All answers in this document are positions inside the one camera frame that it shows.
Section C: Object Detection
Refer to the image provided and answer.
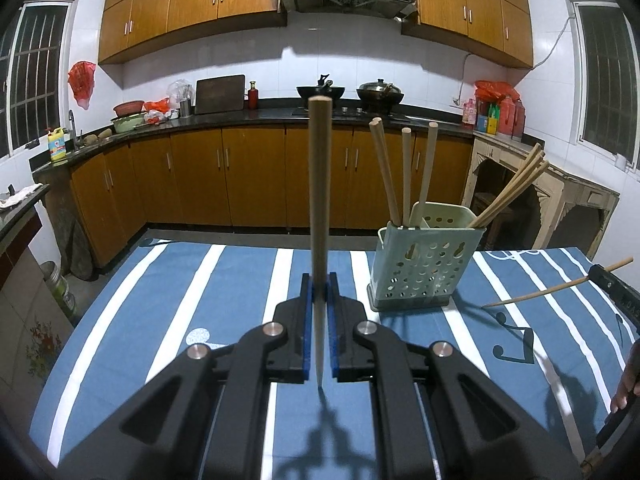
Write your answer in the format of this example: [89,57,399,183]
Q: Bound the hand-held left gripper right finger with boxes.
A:
[326,271,586,480]

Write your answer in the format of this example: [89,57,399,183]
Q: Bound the green perforated chopstick holder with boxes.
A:
[367,201,487,314]

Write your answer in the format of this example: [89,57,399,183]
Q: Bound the white cloth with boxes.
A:
[0,183,42,210]

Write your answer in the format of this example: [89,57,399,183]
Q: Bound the green basin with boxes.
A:
[110,114,151,134]

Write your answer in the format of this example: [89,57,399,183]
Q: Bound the large red bottle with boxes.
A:
[499,95,527,142]

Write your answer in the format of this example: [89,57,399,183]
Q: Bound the wooden upper cabinets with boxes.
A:
[98,0,289,65]
[401,0,535,70]

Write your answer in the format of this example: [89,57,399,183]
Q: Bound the red and white plastic bag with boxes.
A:
[143,98,180,125]

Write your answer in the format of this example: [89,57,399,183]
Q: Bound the yellow detergent bottle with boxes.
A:
[48,127,68,163]

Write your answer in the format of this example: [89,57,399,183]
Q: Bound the clear plastic bag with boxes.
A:
[167,78,195,106]

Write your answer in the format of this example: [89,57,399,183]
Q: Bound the person's right hand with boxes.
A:
[611,346,640,412]

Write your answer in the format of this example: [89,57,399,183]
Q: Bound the hanging red plastic bag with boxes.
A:
[67,60,97,110]

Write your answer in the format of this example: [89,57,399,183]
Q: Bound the dark screened window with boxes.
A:
[564,0,640,172]

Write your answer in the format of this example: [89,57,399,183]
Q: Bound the green bottles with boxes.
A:
[477,102,501,135]

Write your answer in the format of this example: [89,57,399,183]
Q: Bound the blue striped tablecloth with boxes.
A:
[27,237,640,480]

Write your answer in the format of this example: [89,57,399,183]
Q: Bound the barred window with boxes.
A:
[0,0,80,162]

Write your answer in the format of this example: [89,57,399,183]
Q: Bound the dark wooden cutting board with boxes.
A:
[193,74,247,115]

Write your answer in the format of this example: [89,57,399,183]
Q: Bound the gas stove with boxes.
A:
[291,104,411,122]

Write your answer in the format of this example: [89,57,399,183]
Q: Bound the carved wooden side cabinet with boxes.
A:
[459,136,621,272]

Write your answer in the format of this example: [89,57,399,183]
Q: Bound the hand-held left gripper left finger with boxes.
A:
[60,272,313,480]

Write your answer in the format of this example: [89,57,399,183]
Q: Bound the wooden lower kitchen cabinets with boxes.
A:
[69,124,475,267]

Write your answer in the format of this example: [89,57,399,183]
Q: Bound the wall power cable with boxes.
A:
[452,14,574,107]

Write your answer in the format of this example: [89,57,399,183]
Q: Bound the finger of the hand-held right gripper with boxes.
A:
[588,264,640,334]

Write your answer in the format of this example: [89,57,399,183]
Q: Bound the black lidded wok right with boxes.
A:
[355,78,405,106]

